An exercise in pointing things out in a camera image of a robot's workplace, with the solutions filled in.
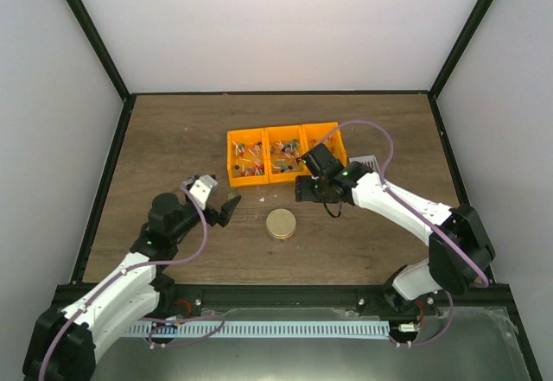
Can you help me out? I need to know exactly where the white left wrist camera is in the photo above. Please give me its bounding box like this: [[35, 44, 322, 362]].
[[181, 175, 218, 205]]

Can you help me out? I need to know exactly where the white slotted plastic scoop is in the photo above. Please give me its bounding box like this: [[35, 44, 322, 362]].
[[349, 155, 380, 173]]

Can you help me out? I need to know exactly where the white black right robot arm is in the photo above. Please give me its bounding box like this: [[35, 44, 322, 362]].
[[296, 143, 495, 314]]

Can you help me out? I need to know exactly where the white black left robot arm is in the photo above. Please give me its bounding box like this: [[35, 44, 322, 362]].
[[22, 191, 241, 380]]

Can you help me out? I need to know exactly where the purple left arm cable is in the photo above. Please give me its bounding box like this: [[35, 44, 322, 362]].
[[37, 184, 226, 381]]

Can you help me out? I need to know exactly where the orange bin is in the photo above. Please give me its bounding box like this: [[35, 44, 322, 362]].
[[226, 128, 271, 187], [264, 125, 308, 184], [302, 122, 347, 166]]

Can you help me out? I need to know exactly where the light blue slotted cable duct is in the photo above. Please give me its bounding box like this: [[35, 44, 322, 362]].
[[124, 321, 390, 340]]

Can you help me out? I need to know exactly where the gold round jar lid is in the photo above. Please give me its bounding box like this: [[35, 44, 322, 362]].
[[265, 208, 297, 235]]

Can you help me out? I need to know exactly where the clear glass jar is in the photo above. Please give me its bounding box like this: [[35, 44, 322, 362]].
[[269, 233, 294, 242]]

